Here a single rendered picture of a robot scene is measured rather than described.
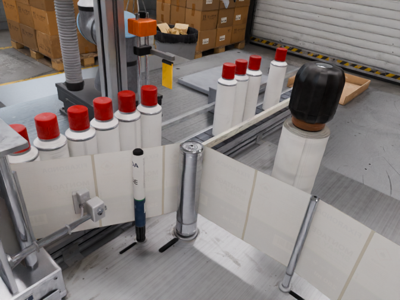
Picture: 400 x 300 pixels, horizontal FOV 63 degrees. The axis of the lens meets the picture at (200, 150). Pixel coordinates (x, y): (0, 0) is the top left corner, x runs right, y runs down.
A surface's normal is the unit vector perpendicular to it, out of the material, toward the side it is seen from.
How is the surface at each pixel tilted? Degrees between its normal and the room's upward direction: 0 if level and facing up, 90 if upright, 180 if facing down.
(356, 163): 0
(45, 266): 0
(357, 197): 0
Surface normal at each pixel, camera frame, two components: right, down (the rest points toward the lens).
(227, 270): 0.07, -0.84
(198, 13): -0.64, 0.35
